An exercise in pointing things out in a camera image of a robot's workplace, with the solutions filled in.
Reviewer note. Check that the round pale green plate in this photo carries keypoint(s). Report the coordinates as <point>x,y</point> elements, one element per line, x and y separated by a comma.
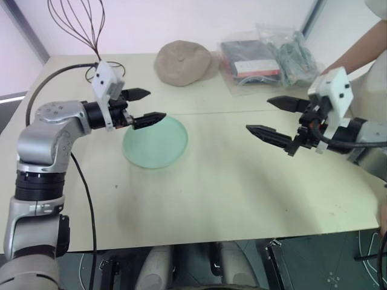
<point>157,145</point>

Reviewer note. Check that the person's bare forearm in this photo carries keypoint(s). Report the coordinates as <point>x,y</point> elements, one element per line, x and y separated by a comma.
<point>359,48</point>

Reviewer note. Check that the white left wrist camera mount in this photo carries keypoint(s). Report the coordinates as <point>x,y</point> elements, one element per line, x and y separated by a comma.
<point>104,78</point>

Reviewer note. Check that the black floor mat with markings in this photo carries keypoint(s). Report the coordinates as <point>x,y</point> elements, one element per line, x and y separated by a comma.
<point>320,262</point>

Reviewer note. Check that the black metal bracket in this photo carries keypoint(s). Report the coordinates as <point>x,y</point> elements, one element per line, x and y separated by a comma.
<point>109,273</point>

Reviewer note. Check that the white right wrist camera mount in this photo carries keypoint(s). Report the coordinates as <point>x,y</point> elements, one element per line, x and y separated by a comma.
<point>338,87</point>

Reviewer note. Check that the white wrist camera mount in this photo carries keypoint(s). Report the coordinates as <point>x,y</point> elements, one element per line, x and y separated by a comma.
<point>104,78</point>
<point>338,87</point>

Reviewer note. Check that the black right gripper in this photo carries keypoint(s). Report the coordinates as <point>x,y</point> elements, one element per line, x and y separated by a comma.
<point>310,133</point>

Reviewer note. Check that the plastic bag with green items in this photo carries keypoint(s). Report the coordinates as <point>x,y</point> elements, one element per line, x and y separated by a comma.
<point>294,57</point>

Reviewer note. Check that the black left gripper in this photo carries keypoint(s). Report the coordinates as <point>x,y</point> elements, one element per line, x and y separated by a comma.
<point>119,113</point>

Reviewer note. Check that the grey rounded robot leg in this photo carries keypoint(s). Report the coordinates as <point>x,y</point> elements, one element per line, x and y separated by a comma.
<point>237,266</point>
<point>154,269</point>

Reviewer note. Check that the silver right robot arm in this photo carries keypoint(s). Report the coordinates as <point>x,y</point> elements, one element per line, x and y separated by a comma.
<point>372,157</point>

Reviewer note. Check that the person's white garment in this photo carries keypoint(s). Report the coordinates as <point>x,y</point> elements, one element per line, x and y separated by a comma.
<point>373,87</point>

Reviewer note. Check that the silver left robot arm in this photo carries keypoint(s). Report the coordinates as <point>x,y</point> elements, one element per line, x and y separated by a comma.
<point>45,145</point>

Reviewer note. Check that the beige fabric cap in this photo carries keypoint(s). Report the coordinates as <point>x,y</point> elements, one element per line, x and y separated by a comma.
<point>181,62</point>

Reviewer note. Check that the plastic bag with black-red packs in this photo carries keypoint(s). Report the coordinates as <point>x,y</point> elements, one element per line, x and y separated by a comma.
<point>251,62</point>

